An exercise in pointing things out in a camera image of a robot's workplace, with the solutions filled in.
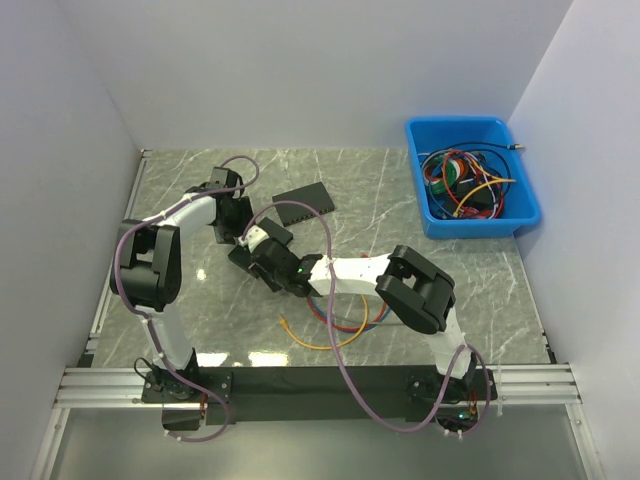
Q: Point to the black network switch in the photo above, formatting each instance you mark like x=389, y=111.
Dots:
x=244, y=259
x=293, y=206

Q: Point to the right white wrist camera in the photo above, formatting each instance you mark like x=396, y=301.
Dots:
x=254, y=236

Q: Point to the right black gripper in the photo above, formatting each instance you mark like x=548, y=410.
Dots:
x=274, y=286

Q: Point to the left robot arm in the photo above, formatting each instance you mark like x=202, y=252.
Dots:
x=147, y=271

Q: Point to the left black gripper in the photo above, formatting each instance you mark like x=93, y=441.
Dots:
x=226, y=235

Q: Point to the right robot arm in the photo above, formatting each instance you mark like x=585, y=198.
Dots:
x=418, y=292

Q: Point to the black mounting base bar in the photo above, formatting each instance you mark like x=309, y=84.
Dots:
x=405, y=392

